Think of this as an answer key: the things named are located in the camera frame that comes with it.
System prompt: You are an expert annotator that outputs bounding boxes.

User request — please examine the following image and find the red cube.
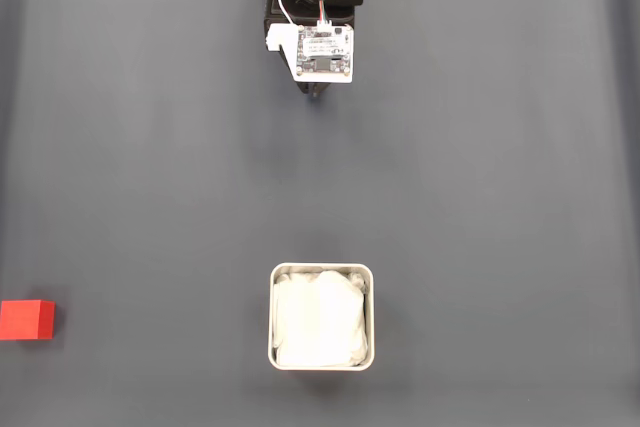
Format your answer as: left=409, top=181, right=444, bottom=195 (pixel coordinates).
left=0, top=299, right=56, bottom=341

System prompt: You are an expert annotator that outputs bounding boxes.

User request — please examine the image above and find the white square box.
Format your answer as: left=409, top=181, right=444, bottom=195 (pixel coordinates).
left=268, top=261, right=376, bottom=372

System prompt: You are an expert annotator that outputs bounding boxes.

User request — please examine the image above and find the dark blue-grey mat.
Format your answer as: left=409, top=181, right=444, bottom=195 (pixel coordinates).
left=0, top=0, right=640, bottom=427

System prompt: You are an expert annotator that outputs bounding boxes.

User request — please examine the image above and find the white crumpled cloth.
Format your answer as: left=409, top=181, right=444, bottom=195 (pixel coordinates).
left=272, top=269, right=371, bottom=368

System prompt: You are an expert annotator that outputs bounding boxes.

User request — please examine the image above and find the white camera circuit board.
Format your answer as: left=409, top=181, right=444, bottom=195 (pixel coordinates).
left=266, top=21, right=355, bottom=84

